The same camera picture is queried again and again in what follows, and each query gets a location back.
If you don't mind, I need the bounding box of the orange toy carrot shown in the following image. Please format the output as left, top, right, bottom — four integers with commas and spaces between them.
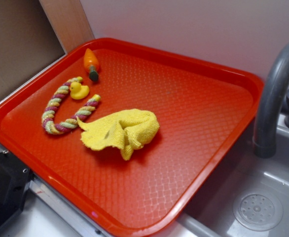
83, 48, 100, 82

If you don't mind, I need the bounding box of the yellow crumpled cloth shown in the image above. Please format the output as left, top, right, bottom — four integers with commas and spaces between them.
78, 109, 160, 161

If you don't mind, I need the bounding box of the grey curved faucet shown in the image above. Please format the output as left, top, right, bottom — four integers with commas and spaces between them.
253, 43, 289, 158

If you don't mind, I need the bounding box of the round sink drain strainer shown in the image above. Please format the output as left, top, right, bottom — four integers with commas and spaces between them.
233, 190, 283, 232

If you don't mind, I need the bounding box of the brown cardboard panel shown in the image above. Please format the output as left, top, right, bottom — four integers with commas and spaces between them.
0, 0, 94, 101

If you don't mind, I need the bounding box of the grey toy sink basin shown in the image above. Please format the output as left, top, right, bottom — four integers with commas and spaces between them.
178, 115, 289, 237

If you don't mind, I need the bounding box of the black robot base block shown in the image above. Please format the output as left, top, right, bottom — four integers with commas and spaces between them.
0, 152, 33, 230

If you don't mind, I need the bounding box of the yellow rubber duck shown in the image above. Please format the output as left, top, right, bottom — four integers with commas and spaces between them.
70, 81, 90, 100

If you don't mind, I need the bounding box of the red plastic tray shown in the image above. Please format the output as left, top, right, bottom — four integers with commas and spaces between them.
0, 38, 263, 237

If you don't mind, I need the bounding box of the multicolour twisted rope toy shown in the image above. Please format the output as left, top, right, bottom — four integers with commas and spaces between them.
41, 77, 101, 135

